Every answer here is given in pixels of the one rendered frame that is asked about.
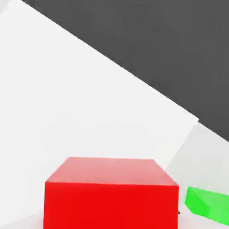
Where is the small green cube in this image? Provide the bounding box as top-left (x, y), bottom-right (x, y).
top-left (184, 186), bottom-right (229, 227)

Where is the small red cube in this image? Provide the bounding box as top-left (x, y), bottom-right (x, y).
top-left (43, 157), bottom-right (179, 229)

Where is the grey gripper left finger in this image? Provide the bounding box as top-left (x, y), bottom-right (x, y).
top-left (7, 213), bottom-right (45, 229)

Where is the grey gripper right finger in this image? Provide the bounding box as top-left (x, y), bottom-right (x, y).
top-left (178, 210), bottom-right (221, 229)

